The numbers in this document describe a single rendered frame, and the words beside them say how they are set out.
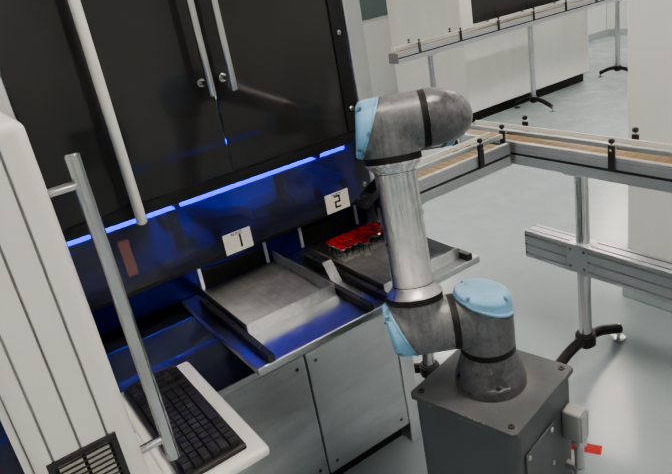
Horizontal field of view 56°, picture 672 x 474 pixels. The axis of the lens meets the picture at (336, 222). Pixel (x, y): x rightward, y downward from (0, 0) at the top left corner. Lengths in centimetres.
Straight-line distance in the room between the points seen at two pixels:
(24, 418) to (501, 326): 87
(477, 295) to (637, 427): 137
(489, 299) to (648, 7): 181
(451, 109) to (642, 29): 173
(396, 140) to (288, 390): 106
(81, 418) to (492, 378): 79
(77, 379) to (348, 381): 121
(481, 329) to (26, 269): 83
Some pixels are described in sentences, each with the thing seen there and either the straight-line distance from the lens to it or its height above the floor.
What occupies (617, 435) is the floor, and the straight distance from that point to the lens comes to 255.
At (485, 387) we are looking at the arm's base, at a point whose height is 82.
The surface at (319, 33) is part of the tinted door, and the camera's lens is 186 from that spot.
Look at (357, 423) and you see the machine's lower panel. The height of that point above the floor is 22.
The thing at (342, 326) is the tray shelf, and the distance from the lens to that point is 155.
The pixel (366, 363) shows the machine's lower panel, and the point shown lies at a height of 43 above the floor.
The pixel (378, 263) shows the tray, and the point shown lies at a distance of 181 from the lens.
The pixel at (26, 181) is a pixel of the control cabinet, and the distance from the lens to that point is 104.
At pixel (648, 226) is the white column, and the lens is 313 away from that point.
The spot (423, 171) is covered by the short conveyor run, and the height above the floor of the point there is 93.
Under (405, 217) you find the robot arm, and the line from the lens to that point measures 126.
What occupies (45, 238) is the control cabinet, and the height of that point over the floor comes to 137.
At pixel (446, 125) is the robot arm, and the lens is 125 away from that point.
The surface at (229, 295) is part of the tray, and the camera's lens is 181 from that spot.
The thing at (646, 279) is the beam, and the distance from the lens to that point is 246.
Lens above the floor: 167
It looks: 22 degrees down
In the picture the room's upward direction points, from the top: 11 degrees counter-clockwise
